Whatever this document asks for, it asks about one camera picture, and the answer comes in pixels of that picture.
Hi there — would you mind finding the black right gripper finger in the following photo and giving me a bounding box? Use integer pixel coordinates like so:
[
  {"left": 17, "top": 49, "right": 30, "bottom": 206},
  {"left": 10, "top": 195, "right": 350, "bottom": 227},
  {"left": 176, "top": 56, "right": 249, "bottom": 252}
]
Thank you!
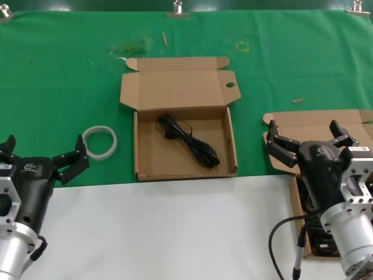
[
  {"left": 329, "top": 119, "right": 360, "bottom": 148},
  {"left": 265, "top": 118, "right": 301, "bottom": 169}
]

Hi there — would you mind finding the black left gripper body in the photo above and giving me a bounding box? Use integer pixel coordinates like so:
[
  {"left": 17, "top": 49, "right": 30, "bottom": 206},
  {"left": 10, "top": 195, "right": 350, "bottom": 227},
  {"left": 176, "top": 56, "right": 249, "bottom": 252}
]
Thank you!
[{"left": 0, "top": 156, "right": 58, "bottom": 234}]

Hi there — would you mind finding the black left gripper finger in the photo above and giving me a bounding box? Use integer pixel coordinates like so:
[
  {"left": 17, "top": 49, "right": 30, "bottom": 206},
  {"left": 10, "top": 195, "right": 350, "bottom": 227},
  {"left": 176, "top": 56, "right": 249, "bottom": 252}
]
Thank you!
[
  {"left": 0, "top": 134, "right": 18, "bottom": 160},
  {"left": 52, "top": 134, "right": 90, "bottom": 186}
]

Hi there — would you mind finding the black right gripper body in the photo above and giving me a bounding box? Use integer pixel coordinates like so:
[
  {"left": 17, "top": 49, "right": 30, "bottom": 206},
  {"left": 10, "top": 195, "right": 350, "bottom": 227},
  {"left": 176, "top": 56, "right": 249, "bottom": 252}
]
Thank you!
[{"left": 297, "top": 141, "right": 350, "bottom": 214}]

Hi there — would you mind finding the cardboard box without lid hole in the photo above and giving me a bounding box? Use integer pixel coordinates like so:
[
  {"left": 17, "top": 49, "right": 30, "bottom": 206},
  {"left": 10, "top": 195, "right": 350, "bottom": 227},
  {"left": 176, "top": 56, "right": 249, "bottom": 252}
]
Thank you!
[{"left": 262, "top": 108, "right": 373, "bottom": 260}]

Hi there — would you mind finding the cardboard box with lid hole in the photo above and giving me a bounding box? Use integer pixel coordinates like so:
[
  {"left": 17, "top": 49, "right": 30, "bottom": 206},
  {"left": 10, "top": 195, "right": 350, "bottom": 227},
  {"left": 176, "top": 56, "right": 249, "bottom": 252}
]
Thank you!
[{"left": 119, "top": 56, "right": 242, "bottom": 183}]

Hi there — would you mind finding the green table cloth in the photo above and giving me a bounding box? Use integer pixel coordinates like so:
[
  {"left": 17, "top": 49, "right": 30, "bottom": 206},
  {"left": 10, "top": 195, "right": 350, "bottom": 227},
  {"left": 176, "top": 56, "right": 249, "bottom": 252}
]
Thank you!
[{"left": 0, "top": 10, "right": 373, "bottom": 189}]

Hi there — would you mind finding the metal binder clip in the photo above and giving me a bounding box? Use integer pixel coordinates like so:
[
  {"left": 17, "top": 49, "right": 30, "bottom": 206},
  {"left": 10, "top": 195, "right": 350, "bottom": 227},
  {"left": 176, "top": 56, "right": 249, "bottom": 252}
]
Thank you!
[
  {"left": 167, "top": 0, "right": 191, "bottom": 19},
  {"left": 0, "top": 6, "right": 14, "bottom": 23},
  {"left": 346, "top": 0, "right": 371, "bottom": 17}
]

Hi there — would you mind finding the crumpled clear plastic wrap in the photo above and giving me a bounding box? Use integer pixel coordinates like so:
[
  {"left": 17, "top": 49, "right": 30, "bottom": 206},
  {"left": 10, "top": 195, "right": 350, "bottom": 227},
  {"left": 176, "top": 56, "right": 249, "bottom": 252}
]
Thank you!
[{"left": 108, "top": 36, "right": 154, "bottom": 61}]

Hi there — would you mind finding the translucent white tape ring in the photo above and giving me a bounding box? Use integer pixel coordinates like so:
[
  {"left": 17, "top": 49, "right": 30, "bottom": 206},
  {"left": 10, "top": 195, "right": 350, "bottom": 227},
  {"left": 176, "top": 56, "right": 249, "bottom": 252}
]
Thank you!
[{"left": 82, "top": 124, "right": 119, "bottom": 160}]

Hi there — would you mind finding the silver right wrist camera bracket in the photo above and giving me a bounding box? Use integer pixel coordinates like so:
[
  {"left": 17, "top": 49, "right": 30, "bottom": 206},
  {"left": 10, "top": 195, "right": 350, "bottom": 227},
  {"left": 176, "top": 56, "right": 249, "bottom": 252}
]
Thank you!
[{"left": 339, "top": 145, "right": 373, "bottom": 205}]

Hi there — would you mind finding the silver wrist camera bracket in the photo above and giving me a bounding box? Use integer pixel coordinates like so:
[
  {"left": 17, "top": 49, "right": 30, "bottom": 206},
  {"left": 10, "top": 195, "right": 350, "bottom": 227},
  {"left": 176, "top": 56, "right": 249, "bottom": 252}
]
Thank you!
[
  {"left": 0, "top": 163, "right": 23, "bottom": 234},
  {"left": 339, "top": 145, "right": 373, "bottom": 205}
]

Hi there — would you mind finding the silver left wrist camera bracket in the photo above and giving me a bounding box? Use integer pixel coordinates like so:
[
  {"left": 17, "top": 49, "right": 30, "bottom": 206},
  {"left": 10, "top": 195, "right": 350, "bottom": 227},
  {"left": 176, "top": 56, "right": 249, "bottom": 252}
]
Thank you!
[{"left": 0, "top": 163, "right": 23, "bottom": 234}]

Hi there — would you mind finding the black cable with silver sleeve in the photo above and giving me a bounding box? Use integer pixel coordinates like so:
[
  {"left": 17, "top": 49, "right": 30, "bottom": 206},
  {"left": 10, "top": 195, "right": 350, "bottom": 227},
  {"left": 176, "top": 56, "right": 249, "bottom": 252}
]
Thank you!
[
  {"left": 22, "top": 234, "right": 48, "bottom": 277},
  {"left": 292, "top": 221, "right": 310, "bottom": 280}
]

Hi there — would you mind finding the thin black camera cable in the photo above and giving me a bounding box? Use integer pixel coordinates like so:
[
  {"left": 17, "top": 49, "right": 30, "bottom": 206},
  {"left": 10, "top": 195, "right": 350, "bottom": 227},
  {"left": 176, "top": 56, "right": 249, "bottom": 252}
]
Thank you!
[{"left": 268, "top": 214, "right": 321, "bottom": 280}]

